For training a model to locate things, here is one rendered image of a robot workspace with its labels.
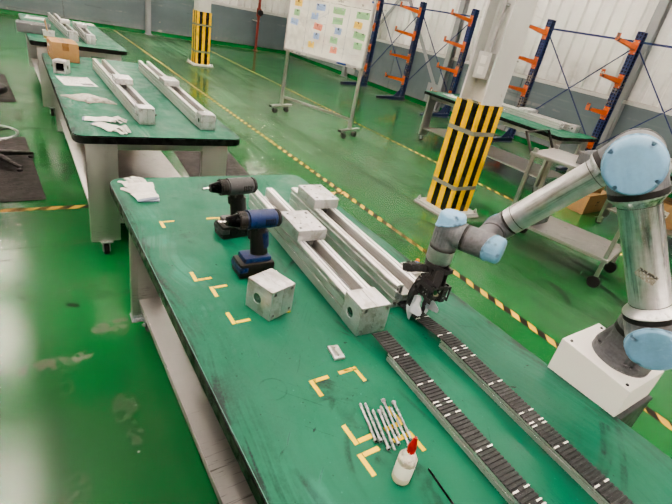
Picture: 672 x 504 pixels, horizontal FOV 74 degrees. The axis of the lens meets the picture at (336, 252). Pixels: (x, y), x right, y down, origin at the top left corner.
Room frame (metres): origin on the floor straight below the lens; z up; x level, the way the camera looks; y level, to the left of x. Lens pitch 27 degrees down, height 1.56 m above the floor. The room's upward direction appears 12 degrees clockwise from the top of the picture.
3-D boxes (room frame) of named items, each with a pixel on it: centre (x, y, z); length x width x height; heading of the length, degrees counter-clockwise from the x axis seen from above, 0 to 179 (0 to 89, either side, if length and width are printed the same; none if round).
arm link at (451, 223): (1.17, -0.30, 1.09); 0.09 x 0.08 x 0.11; 63
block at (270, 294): (1.08, 0.15, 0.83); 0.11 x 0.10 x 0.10; 146
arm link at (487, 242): (1.14, -0.39, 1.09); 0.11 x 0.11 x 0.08; 63
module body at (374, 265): (1.56, -0.02, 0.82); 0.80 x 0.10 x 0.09; 35
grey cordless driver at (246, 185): (1.46, 0.41, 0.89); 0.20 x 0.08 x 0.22; 134
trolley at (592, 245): (3.86, -1.92, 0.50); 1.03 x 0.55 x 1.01; 50
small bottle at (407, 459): (0.61, -0.22, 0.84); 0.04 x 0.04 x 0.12
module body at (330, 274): (1.46, 0.14, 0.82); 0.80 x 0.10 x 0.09; 35
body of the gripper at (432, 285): (1.17, -0.30, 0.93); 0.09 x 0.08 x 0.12; 35
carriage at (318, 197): (1.77, 0.12, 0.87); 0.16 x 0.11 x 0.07; 35
